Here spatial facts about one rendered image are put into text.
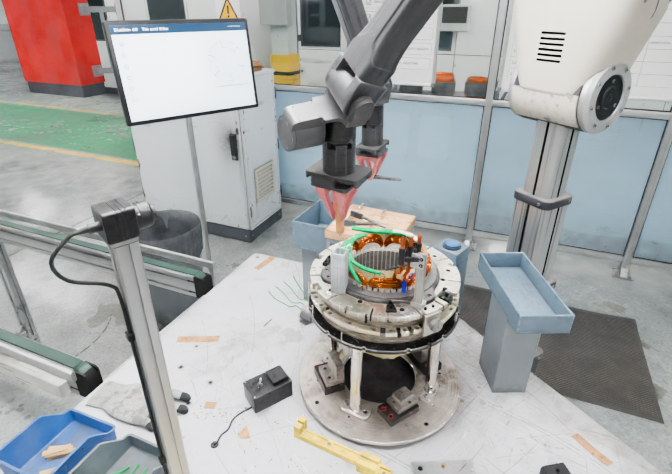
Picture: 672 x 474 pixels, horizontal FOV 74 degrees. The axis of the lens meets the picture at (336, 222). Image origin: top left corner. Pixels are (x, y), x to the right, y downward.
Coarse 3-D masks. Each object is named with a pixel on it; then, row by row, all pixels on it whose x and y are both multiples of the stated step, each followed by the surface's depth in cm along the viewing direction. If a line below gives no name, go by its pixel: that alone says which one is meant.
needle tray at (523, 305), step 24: (480, 264) 108; (504, 264) 110; (528, 264) 105; (504, 288) 102; (528, 288) 102; (552, 288) 95; (504, 312) 94; (528, 312) 94; (552, 312) 94; (504, 336) 98; (528, 336) 98; (480, 360) 113; (504, 360) 101; (528, 360) 101; (504, 384) 104
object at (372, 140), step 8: (368, 128) 114; (376, 128) 114; (368, 136) 115; (376, 136) 114; (360, 144) 117; (368, 144) 115; (376, 144) 115; (384, 144) 117; (360, 152) 115; (376, 152) 113
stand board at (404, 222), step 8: (352, 208) 132; (368, 208) 132; (368, 216) 127; (376, 216) 127; (392, 216) 127; (400, 216) 127; (408, 216) 127; (392, 224) 122; (400, 224) 122; (408, 224) 122; (328, 232) 119; (344, 232) 118; (352, 232) 118; (360, 232) 118; (344, 240) 118
